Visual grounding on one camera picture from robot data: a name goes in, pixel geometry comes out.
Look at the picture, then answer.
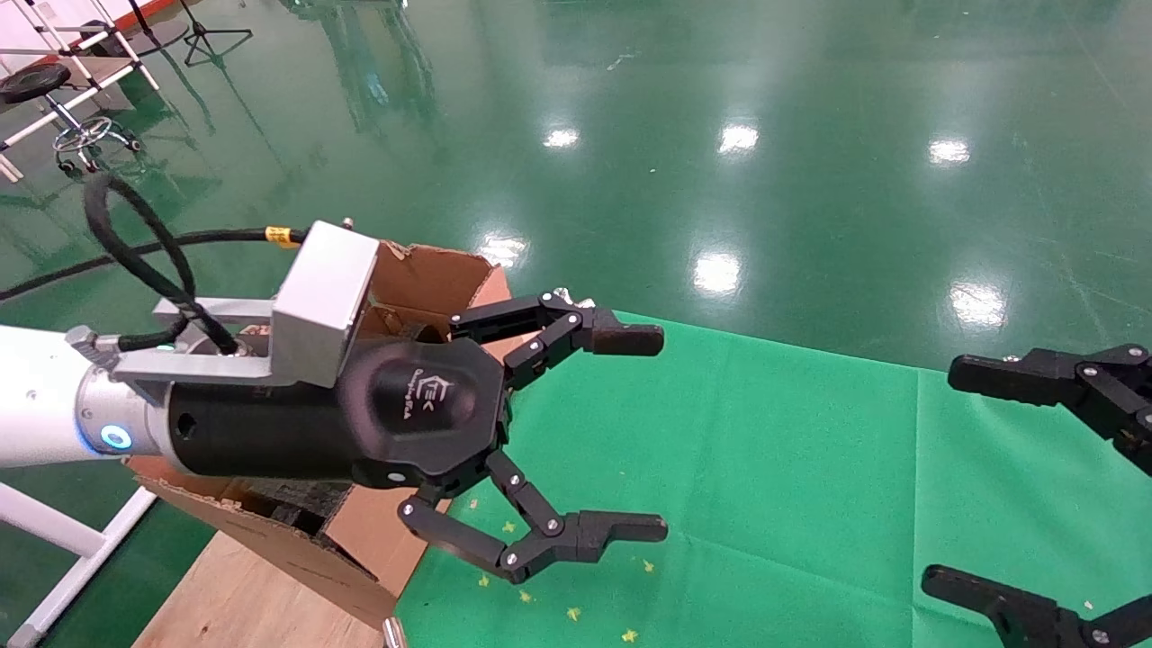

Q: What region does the black camera cable yellow tag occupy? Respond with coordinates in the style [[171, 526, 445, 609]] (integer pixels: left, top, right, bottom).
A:
[[0, 171, 311, 356]]

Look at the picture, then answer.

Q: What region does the black foam padding block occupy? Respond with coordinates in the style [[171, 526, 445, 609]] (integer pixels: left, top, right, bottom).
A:
[[241, 479, 354, 534]]

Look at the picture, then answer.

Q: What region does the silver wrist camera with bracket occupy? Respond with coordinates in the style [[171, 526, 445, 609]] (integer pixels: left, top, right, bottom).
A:
[[115, 220, 381, 386]]

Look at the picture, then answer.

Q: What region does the black tripod stand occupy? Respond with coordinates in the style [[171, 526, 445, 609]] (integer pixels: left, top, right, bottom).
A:
[[130, 0, 256, 68]]

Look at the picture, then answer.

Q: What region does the large open brown carton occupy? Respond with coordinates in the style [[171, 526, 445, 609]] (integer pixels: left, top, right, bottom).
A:
[[126, 238, 532, 629]]

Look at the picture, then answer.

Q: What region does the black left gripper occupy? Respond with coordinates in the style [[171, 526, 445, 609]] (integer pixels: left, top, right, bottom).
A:
[[166, 290, 670, 586]]

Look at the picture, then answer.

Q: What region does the black round swivel stool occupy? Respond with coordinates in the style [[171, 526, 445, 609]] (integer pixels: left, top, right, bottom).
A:
[[0, 61, 145, 178]]

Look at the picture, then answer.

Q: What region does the green table cloth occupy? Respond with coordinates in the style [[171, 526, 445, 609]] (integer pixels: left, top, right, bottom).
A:
[[396, 306, 1152, 648]]

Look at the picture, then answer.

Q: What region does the white desk frame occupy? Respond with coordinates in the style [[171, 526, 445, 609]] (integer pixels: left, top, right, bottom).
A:
[[0, 481, 160, 648]]

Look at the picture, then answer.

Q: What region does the white pipe frame table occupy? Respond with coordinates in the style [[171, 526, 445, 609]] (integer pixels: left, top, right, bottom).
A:
[[0, 0, 165, 183]]

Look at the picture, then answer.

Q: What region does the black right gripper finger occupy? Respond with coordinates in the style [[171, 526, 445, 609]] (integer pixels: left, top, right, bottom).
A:
[[921, 565, 1152, 648], [947, 344, 1152, 476]]

